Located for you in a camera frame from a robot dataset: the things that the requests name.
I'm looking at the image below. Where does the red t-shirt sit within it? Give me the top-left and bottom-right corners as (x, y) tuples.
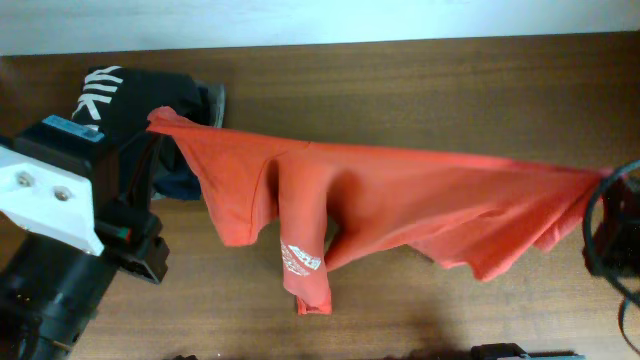
(148, 107), (605, 314)

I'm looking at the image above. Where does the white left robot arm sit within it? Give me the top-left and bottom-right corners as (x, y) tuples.
(1, 116), (170, 359)

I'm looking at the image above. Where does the navy blue folded shirt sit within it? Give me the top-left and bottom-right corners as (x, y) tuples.
(153, 83), (211, 201)

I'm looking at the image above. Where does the black device at table edge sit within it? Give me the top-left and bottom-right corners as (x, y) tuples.
(470, 343), (586, 360)

